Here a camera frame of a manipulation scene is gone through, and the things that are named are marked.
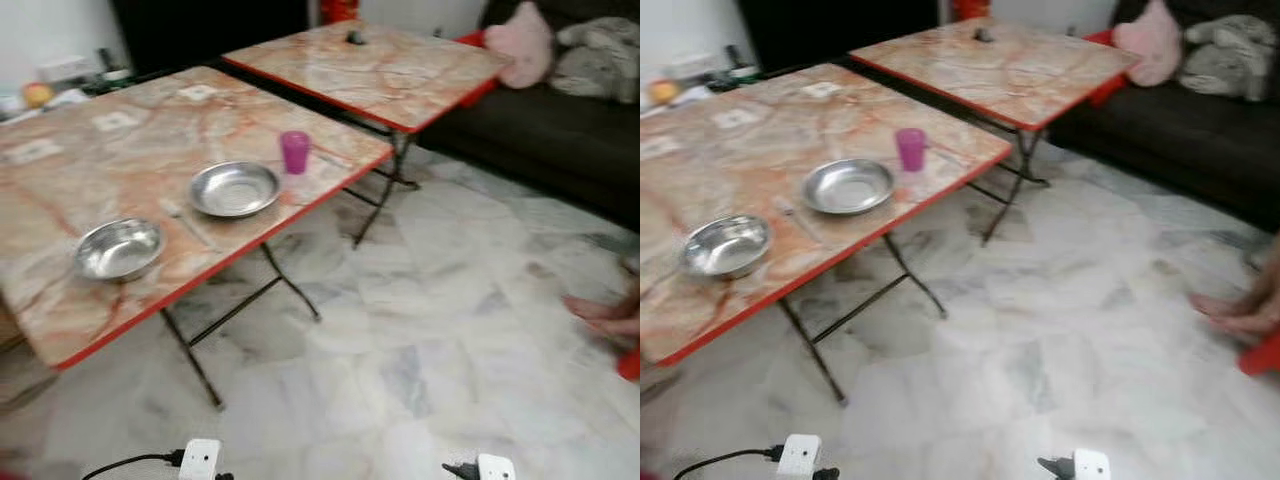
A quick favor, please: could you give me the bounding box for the black television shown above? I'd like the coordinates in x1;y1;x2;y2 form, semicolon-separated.
110;0;311;75
735;0;943;71

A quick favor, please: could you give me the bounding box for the shallow steel plate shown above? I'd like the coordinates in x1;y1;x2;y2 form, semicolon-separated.
189;161;282;218
802;158;896;215

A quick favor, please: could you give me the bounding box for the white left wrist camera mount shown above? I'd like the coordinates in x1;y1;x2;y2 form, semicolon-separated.
178;438;222;480
777;434;823;480

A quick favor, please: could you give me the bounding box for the red soft object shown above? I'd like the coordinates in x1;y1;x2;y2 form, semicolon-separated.
1083;28;1133;107
455;30;503;110

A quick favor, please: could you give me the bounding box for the deep steel bowl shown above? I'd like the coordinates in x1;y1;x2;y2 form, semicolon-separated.
681;214;773;280
73;218;164;282

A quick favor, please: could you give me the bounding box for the grey plush toy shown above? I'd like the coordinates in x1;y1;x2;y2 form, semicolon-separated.
553;17;641;105
1180;14;1278;102

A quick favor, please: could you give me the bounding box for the pink plush toy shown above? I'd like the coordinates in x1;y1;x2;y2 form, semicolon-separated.
497;2;554;89
1112;0;1183;87

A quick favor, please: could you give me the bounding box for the purple plastic cup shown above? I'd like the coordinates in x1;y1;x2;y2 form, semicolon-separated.
896;128;928;172
280;131;312;176

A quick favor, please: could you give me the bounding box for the marble-top red-edged folding table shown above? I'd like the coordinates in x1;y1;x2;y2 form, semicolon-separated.
640;63;1013;406
850;17;1141;246
0;66;394;409
222;20;514;248

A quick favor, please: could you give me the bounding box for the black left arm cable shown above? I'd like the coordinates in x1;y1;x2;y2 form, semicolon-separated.
672;446;785;480
80;450;187;480

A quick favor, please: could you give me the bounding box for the black sofa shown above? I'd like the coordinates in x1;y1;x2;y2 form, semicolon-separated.
1045;0;1280;233
415;0;641;231

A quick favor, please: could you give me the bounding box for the white power strip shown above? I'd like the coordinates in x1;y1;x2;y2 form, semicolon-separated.
665;52;721;81
38;55;91;83

